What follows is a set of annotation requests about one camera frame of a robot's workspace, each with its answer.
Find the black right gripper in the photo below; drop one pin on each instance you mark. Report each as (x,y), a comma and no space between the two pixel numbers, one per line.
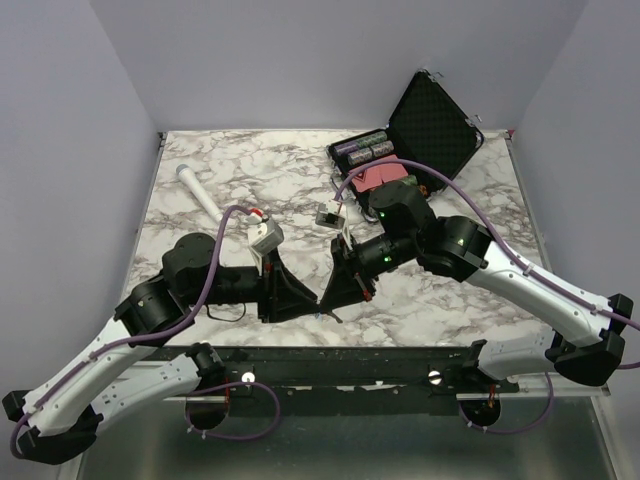
(349,282)

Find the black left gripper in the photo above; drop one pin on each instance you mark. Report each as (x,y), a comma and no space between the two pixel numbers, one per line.
(280,294)

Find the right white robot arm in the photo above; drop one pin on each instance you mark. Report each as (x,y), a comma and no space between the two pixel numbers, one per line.
(582,340)

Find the pink playing card deck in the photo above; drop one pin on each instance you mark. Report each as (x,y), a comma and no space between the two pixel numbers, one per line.
(367,180)

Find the purple chip stack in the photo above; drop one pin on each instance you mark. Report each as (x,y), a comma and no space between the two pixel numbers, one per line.
(346,148)

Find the green chip stack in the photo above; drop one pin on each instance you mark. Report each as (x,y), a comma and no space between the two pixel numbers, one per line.
(372,139)

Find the white microphone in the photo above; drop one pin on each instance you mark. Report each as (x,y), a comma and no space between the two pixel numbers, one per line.
(188,177)

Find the black poker chip case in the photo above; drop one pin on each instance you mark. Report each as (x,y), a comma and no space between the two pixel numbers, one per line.
(428,127)

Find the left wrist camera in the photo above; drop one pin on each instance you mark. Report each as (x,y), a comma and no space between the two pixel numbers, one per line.
(263,235)

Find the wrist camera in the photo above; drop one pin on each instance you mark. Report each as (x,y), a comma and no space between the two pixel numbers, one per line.
(334,215)
(263,235)

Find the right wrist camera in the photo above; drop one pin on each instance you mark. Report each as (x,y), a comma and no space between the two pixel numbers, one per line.
(334,215)

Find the black table front rail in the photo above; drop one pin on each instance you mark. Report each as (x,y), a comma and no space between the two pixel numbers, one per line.
(353,381)

